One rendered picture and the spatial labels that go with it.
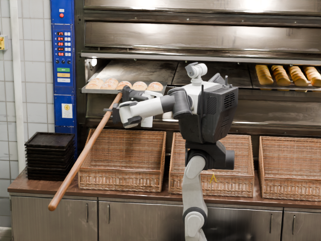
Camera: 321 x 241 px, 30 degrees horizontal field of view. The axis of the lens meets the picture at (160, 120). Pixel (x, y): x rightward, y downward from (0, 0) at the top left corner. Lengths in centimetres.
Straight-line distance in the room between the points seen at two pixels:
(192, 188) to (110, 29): 137
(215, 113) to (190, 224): 70
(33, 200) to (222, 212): 125
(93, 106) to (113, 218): 85
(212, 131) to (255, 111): 109
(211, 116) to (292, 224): 111
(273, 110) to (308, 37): 56
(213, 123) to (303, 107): 123
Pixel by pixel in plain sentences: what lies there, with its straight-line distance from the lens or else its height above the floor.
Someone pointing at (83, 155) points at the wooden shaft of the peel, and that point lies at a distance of 281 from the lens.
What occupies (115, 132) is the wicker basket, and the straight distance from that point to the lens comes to 434.
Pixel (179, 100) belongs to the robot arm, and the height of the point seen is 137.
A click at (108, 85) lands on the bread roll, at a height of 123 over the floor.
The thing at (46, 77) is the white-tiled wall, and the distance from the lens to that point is 439.
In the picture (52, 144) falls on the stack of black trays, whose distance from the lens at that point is 414.
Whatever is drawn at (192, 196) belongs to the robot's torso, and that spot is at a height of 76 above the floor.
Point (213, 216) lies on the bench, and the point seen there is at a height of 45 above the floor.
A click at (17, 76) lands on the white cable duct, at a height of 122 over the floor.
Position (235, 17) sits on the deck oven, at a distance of 414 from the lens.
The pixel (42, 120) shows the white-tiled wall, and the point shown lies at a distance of 448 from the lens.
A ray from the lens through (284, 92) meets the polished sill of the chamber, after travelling 426.
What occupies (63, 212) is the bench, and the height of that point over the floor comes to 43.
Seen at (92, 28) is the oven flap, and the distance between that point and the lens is 426.
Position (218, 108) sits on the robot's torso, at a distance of 319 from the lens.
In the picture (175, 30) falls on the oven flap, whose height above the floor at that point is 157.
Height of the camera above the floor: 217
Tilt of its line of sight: 17 degrees down
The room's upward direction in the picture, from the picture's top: 1 degrees clockwise
